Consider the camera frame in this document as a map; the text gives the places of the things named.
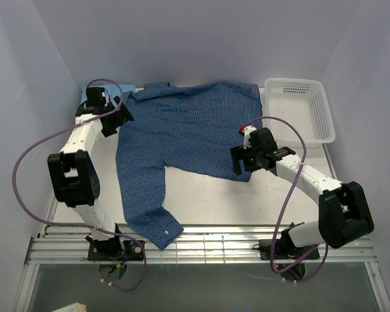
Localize blue plaid long sleeve shirt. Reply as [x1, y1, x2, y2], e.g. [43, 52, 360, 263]
[116, 81, 262, 249]

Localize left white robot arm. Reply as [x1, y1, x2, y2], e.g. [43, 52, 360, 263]
[47, 86, 134, 260]

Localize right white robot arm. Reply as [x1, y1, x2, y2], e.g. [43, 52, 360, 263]
[230, 125, 374, 258]

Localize folded light blue shirt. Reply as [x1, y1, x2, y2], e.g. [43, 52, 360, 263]
[80, 84, 136, 103]

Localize white plastic basket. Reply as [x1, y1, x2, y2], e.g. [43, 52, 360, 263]
[264, 78, 335, 148]

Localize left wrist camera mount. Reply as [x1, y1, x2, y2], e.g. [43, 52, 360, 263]
[101, 91, 111, 107]

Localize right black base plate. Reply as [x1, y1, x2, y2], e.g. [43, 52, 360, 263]
[252, 239, 311, 260]

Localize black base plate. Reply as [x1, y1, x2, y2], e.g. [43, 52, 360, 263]
[87, 238, 144, 262]
[252, 239, 311, 260]

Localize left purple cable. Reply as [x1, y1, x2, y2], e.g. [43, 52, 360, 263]
[12, 78, 148, 291]

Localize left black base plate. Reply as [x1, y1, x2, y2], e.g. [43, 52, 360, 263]
[87, 238, 144, 262]

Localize aluminium rail frame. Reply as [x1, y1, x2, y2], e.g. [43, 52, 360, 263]
[14, 207, 390, 312]

